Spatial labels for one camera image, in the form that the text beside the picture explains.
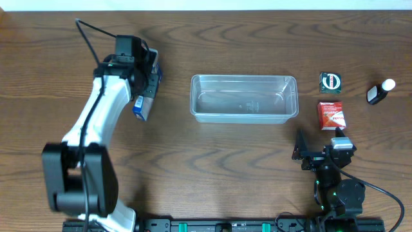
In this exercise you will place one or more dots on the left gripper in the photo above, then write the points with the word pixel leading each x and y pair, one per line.
pixel 152 85

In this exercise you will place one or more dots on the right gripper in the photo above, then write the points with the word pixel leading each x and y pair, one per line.
pixel 314 159

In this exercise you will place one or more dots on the red Panadol ActiFast box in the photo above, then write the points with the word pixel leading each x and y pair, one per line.
pixel 331 115

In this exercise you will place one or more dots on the blue medicine box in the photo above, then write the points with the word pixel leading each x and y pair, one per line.
pixel 145 108

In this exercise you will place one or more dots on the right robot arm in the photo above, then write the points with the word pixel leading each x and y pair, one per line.
pixel 340 199

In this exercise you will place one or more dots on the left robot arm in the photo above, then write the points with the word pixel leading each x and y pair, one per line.
pixel 79 175

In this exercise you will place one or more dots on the clear plastic container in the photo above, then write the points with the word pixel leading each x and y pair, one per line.
pixel 244 99

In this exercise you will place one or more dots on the green Zam-Buk box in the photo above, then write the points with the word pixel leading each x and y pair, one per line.
pixel 330 83

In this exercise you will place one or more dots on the dark bottle white cap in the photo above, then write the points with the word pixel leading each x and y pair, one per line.
pixel 380 91

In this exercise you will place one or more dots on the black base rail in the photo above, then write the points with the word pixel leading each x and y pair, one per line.
pixel 281 224

